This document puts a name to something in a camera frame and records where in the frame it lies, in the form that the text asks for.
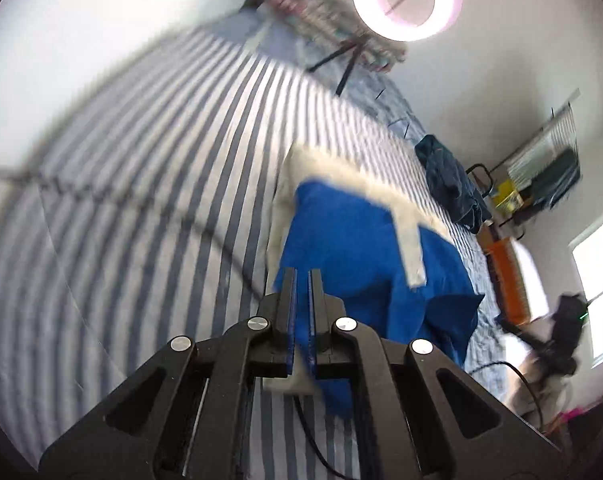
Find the window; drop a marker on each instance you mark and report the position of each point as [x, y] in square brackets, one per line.
[601, 285]

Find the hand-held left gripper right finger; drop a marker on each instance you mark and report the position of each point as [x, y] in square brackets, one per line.
[311, 320]

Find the dark blue clothes pile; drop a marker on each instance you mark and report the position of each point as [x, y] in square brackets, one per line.
[451, 180]

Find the pink cloth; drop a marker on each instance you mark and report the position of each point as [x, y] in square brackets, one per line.
[574, 415]

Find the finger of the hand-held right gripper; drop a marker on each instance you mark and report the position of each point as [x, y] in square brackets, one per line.
[519, 335]

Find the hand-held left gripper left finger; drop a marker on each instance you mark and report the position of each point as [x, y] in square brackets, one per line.
[291, 320]

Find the folded floral quilt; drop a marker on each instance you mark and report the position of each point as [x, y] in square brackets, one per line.
[306, 10]

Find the dark hanging clothes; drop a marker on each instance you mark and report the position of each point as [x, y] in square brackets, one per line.
[556, 175]

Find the grey striped towel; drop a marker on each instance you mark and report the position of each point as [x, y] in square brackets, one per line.
[536, 155]

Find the orange bench with white cover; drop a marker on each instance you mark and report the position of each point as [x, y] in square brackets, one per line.
[511, 275]

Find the person's right hand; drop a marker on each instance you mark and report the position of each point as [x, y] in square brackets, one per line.
[541, 380]

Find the black clothes rack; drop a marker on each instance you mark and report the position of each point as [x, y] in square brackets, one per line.
[479, 166]

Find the beige and blue jacket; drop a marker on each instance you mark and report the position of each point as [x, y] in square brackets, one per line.
[356, 250]

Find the yellow box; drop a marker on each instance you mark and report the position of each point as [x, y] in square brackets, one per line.
[506, 197]

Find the blue checkered bed sheet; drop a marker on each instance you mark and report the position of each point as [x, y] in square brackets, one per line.
[371, 105]

